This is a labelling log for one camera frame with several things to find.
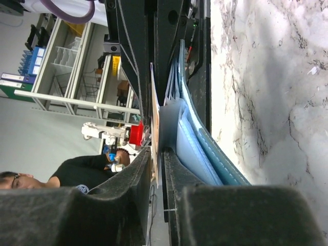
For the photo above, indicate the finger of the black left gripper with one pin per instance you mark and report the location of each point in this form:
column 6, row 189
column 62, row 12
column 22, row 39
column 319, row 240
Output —
column 128, row 25
column 190, row 21

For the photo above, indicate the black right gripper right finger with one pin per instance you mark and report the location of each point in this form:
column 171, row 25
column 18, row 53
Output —
column 200, row 214

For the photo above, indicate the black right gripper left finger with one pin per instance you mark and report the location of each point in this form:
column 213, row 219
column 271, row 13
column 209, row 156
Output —
column 113, row 213

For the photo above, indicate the gold credit card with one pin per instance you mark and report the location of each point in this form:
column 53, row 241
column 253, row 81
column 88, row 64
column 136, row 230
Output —
column 154, row 128

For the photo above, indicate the blue leather card holder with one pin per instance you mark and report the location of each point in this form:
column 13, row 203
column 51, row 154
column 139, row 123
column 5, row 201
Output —
column 182, row 130

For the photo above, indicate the person in black shirt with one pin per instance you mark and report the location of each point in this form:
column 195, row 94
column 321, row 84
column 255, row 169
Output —
column 83, row 173

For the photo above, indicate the grey metal shelving unit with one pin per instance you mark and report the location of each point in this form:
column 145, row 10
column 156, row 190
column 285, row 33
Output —
column 75, row 76

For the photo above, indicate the red white teleoperation device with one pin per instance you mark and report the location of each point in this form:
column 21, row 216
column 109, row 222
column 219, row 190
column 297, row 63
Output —
column 137, row 137

